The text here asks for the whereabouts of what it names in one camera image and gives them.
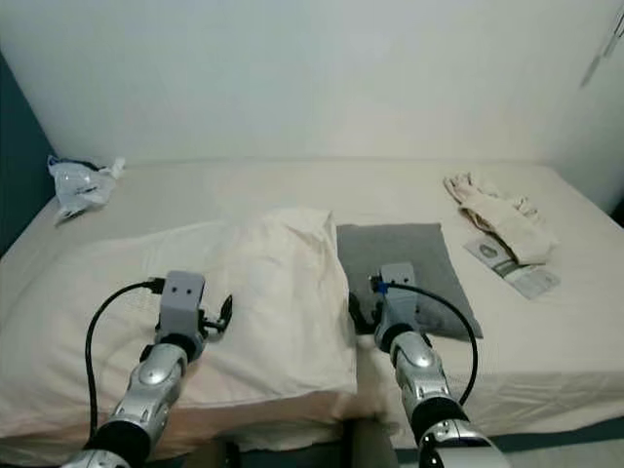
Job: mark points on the pale flat paper packet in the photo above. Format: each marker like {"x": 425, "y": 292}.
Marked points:
{"x": 536, "y": 282}

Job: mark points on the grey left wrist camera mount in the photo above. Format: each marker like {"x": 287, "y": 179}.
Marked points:
{"x": 181, "y": 297}

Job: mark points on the large cream pillow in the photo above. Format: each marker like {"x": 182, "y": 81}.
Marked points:
{"x": 283, "y": 322}

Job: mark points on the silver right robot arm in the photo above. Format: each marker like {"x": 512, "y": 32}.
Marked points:
{"x": 419, "y": 361}

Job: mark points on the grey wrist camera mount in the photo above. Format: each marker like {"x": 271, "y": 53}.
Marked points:
{"x": 181, "y": 297}
{"x": 397, "y": 292}

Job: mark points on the crumpled clear plastic bag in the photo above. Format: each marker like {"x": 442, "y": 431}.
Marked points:
{"x": 80, "y": 185}

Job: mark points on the bed with cream sheet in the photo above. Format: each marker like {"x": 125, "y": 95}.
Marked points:
{"x": 283, "y": 185}

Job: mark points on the crumpled beige cloth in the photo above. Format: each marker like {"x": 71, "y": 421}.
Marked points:
{"x": 502, "y": 219}

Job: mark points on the grey printed leaflet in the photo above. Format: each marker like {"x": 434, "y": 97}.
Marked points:
{"x": 487, "y": 253}

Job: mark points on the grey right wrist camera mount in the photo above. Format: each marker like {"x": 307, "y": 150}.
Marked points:
{"x": 397, "y": 292}

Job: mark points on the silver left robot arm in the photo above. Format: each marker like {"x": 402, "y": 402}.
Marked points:
{"x": 151, "y": 385}

